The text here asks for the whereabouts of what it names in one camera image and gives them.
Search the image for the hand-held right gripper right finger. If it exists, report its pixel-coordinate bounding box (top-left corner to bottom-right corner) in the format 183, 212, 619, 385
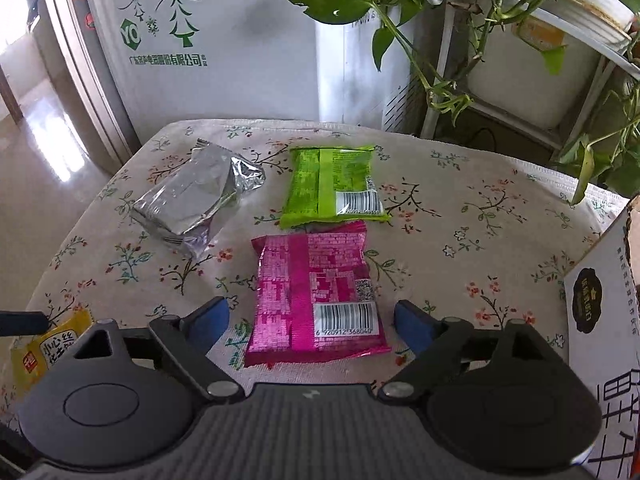
378, 300, 553, 402

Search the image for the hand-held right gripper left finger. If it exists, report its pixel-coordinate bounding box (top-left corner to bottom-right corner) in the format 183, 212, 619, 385
75, 296, 240, 403

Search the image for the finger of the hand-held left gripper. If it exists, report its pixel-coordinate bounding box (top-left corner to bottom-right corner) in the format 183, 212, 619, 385
0, 310, 49, 337

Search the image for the yellow snack packet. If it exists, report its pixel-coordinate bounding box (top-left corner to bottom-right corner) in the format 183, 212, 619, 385
10, 307, 95, 401

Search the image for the pink snack packet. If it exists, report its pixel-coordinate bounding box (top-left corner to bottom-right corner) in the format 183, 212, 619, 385
243, 219, 393, 370

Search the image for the silver foil snack packet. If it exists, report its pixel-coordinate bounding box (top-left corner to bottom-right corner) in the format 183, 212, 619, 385
131, 138, 266, 261

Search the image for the green snack packet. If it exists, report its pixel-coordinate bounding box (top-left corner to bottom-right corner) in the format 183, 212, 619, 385
277, 145, 392, 231

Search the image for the white printed cardboard box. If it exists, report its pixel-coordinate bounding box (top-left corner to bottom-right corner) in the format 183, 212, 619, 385
564, 195, 640, 480

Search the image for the floral tablecloth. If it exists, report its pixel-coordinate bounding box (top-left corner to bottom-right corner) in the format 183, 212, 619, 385
0, 119, 631, 436

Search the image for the white tower appliance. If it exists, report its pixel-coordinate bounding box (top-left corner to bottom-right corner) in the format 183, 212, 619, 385
316, 5, 418, 133

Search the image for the white refrigerator with tree print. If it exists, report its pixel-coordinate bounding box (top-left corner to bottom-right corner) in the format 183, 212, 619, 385
37, 0, 321, 166

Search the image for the white metal plant stand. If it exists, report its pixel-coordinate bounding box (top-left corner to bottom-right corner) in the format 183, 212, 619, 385
420, 0, 640, 161

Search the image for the large white flowerpot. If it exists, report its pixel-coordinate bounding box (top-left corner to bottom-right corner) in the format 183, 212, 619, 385
465, 15, 601, 128

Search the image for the white rimmed flowerpot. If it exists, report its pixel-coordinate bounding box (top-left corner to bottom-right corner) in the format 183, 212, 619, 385
505, 0, 636, 41

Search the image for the black cable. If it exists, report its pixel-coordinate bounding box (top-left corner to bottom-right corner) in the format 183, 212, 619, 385
462, 126, 498, 153

